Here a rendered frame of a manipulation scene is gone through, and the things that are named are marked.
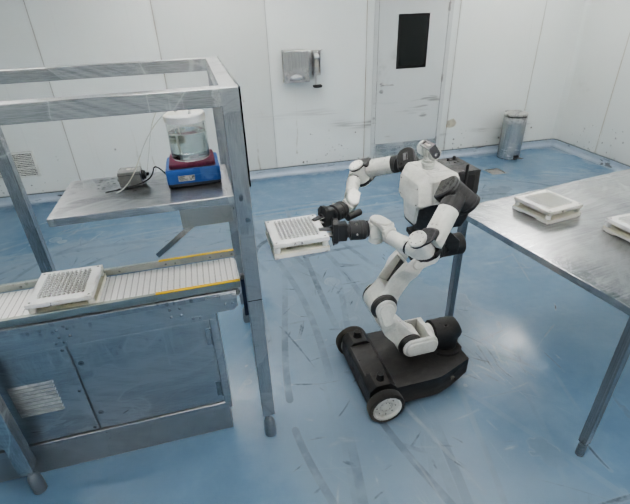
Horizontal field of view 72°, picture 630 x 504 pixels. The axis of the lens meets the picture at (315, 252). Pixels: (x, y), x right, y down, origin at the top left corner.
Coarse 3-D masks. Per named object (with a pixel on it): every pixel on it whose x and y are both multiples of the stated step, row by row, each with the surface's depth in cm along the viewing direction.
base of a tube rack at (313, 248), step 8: (272, 248) 188; (280, 248) 188; (288, 248) 187; (296, 248) 187; (304, 248) 187; (312, 248) 187; (320, 248) 187; (328, 248) 188; (280, 256) 184; (288, 256) 185
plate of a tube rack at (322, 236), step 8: (304, 216) 204; (312, 216) 204; (272, 224) 198; (320, 224) 196; (272, 232) 191; (320, 232) 189; (272, 240) 185; (280, 240) 184; (288, 240) 184; (296, 240) 184; (304, 240) 184; (312, 240) 184; (320, 240) 185; (328, 240) 187
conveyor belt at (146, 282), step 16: (144, 272) 197; (160, 272) 196; (176, 272) 196; (192, 272) 195; (208, 272) 195; (224, 272) 194; (112, 288) 186; (128, 288) 186; (144, 288) 185; (160, 288) 185; (176, 288) 185; (240, 288) 186; (0, 304) 178; (16, 304) 178
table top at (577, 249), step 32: (576, 192) 266; (608, 192) 264; (480, 224) 234; (512, 224) 231; (544, 224) 230; (576, 224) 229; (544, 256) 202; (576, 256) 201; (608, 256) 200; (608, 288) 179
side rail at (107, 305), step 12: (204, 288) 179; (216, 288) 181; (228, 288) 182; (120, 300) 172; (132, 300) 173; (144, 300) 174; (156, 300) 176; (48, 312) 167; (60, 312) 168; (72, 312) 169; (84, 312) 170; (0, 324) 164; (12, 324) 165
